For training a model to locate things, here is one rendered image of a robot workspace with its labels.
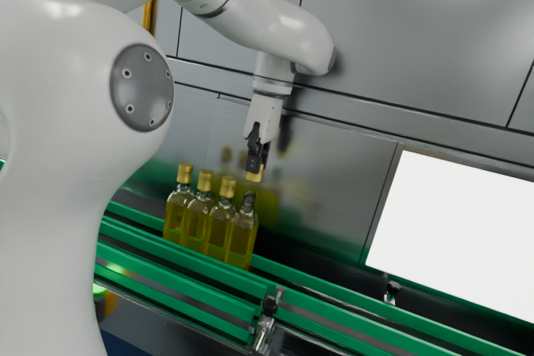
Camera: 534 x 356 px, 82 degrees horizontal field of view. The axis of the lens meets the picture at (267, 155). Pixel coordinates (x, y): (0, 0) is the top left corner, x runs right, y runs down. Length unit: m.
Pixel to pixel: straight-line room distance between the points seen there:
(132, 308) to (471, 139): 0.83
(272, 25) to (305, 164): 0.39
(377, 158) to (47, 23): 0.67
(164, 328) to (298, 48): 0.64
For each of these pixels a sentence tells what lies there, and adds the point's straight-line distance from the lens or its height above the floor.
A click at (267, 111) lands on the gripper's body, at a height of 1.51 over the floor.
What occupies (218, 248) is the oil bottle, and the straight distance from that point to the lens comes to 0.78.
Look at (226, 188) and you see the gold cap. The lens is 0.72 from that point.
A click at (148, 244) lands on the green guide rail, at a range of 0.84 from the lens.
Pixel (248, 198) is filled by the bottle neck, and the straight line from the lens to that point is 0.70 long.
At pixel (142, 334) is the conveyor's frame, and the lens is 0.85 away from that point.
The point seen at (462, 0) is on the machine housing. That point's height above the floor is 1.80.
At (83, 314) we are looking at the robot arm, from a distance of 0.37.
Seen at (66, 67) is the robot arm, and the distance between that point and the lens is 0.21.
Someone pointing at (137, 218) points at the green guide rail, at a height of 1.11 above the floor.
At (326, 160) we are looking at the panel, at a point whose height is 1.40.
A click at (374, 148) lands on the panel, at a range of 0.76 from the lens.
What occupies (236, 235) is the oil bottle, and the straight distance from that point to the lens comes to 0.74.
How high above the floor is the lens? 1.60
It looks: 16 degrees down
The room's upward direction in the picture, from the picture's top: 12 degrees clockwise
